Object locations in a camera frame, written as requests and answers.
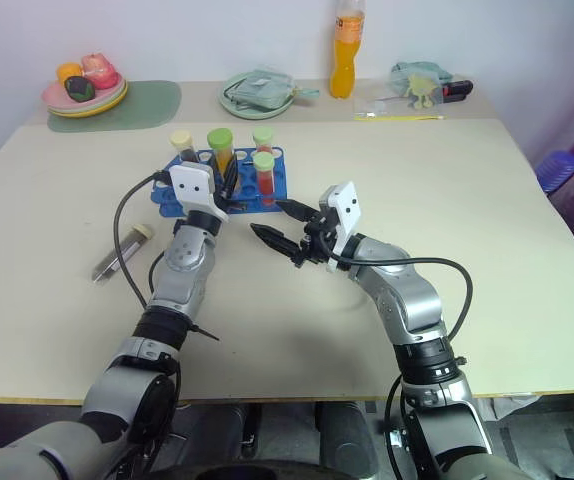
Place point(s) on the blue test tube rack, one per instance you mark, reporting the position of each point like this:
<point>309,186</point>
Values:
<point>280,172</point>

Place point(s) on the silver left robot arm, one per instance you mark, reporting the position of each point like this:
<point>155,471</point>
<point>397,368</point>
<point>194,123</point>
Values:
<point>182,260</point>

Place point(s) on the yellow-green toy figure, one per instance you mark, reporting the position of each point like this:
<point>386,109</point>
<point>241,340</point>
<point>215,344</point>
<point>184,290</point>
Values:
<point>419,89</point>

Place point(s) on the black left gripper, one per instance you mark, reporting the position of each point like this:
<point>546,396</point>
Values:
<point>231,205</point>

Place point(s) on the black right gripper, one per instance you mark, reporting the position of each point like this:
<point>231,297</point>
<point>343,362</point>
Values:
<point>317,240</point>

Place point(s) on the green placemat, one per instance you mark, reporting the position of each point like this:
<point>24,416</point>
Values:
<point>152,102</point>

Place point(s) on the clear plastic zip bag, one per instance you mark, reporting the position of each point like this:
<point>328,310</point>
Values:
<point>379,106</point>

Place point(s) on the black and red tool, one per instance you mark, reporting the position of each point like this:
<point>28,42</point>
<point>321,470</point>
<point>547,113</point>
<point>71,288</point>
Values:
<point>457,90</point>

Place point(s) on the pink plate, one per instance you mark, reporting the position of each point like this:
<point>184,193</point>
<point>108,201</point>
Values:
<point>57,95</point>

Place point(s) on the orange toy fruit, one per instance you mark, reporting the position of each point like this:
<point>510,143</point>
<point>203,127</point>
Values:
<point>67,71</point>

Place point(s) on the purple ribbed container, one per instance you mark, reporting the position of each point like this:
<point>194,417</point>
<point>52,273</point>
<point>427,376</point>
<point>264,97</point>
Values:
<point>557,170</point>

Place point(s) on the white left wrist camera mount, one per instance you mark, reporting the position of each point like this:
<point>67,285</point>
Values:
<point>192,185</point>

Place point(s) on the dark toy mangosteen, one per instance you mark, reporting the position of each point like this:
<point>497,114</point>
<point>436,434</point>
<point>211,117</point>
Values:
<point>79,87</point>

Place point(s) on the yellow plate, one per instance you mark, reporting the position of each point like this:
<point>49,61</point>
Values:
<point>112,102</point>

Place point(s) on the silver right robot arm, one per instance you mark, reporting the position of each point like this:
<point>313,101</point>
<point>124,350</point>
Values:
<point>407,295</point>

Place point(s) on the green-capped red test tube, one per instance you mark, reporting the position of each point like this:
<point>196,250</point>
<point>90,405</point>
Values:
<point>265,177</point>
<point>263,139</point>

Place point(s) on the orange soda bottle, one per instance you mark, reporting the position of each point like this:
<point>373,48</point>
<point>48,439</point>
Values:
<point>346,55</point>

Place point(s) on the cream-capped grey test tube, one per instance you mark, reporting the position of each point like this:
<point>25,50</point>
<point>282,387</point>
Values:
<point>127,245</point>

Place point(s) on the cream-capped dark test tube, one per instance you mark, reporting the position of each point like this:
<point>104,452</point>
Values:
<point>183,145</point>

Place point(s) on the thin yellow strip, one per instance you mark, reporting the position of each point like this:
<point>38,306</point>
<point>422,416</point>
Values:
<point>402,117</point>

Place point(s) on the pale green plate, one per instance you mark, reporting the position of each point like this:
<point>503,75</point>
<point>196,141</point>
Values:
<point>247,112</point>

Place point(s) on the dark rounded shape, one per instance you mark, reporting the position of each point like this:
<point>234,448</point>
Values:
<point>342,427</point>

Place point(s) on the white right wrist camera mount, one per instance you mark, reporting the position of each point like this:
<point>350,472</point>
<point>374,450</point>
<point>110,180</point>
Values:
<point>347,205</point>

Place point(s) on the pink toy peach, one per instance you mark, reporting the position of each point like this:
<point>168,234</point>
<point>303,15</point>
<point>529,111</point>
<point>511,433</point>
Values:
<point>99,72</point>

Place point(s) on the crumpled clear plastic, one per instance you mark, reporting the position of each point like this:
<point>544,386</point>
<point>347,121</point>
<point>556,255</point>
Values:
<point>509,404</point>

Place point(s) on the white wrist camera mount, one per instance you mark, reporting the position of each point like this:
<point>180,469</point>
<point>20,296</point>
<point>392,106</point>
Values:
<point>192,185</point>
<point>347,205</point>

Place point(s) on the green-capped yellow test tube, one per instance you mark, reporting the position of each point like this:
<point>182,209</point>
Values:
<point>219,147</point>

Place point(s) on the light green plate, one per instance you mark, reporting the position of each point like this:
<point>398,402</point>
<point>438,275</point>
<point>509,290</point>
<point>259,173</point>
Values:
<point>97,114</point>

